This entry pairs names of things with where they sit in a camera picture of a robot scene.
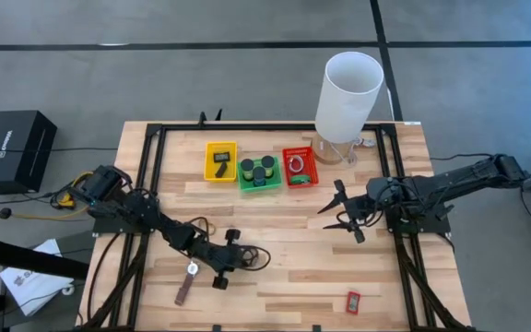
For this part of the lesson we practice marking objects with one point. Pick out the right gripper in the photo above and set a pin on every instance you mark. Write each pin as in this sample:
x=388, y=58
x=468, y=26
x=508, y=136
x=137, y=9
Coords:
x=357, y=207

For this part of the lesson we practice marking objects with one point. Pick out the red plastic basket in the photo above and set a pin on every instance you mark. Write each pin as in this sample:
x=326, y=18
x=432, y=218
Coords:
x=311, y=159

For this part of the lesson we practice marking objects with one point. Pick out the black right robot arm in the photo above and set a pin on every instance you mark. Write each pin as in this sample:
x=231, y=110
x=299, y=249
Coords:
x=454, y=177

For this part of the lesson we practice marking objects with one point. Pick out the black aluminium table frame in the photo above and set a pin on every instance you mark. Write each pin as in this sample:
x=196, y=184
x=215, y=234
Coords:
x=270, y=126

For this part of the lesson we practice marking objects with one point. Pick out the black desk frame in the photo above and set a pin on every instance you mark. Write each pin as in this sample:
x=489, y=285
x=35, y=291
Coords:
x=26, y=258

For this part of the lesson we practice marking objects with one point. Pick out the black cardboard box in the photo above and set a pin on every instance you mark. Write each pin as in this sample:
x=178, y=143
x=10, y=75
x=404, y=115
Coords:
x=19, y=150

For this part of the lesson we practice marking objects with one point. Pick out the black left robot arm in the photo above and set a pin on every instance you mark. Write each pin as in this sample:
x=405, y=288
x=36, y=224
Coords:
x=155, y=216

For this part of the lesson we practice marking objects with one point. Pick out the black curved bracket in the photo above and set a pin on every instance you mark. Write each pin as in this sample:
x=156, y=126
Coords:
x=219, y=115
x=203, y=119

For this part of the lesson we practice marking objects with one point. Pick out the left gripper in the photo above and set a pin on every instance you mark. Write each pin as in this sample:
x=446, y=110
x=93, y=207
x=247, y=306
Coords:
x=221, y=258

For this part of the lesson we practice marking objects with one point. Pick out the yellow plastic basket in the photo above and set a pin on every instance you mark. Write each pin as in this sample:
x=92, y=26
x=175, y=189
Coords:
x=210, y=175

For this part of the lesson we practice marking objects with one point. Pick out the red digital clock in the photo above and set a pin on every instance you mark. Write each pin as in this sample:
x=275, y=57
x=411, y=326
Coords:
x=353, y=302

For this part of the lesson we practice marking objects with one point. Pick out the white shade table lamp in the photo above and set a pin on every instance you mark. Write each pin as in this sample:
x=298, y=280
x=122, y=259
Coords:
x=348, y=101

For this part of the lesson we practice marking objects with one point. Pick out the green plastic basket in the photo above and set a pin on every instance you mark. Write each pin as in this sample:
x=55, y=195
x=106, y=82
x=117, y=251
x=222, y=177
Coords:
x=272, y=184

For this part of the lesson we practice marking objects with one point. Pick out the white printed papers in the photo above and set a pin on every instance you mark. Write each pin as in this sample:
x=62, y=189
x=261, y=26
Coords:
x=30, y=281

